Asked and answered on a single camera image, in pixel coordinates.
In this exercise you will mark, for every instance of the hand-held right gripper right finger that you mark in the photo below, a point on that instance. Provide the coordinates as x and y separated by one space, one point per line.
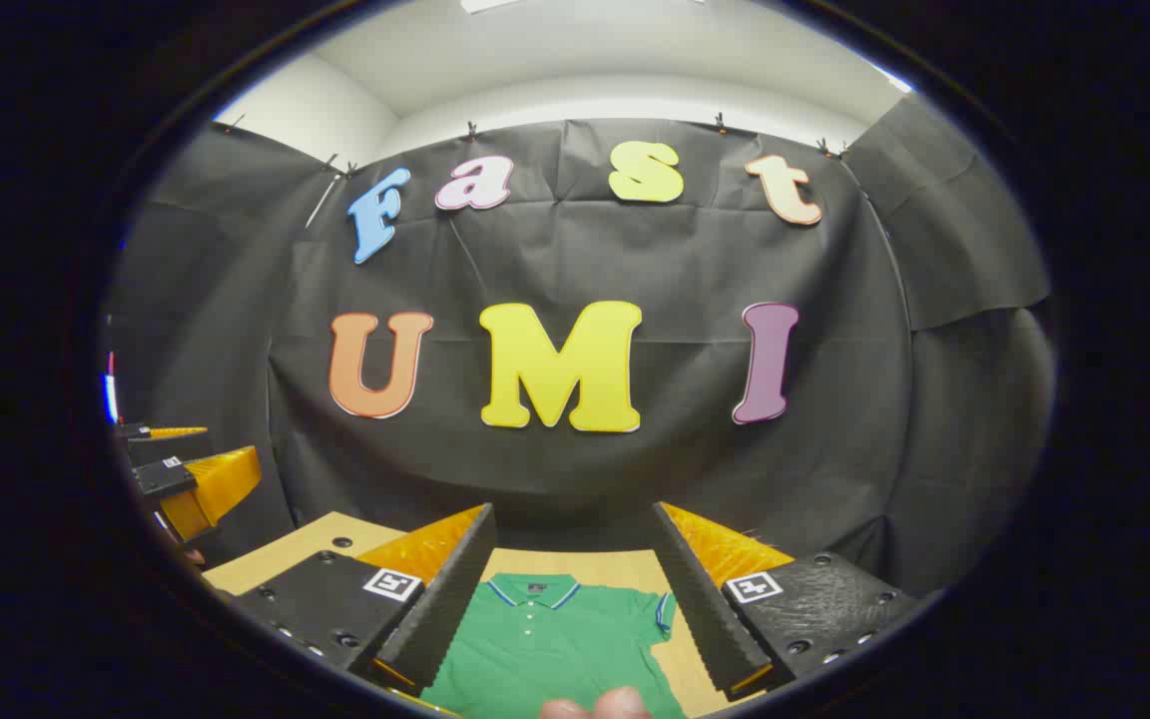
705 609

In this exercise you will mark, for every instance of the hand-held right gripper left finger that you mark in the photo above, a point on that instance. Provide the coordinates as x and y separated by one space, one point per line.
445 609

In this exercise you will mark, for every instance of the ceiling light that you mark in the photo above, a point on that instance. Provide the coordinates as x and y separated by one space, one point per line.
480 4

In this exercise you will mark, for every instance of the green T-shirt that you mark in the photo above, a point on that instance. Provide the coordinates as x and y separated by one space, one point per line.
555 649

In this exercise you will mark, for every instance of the black backdrop cloth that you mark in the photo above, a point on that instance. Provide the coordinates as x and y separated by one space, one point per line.
635 260

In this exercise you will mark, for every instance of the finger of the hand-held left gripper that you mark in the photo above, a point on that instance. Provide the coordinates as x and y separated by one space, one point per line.
136 432
221 479

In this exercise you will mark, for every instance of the computer monitor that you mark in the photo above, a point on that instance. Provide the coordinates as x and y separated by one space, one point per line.
112 399

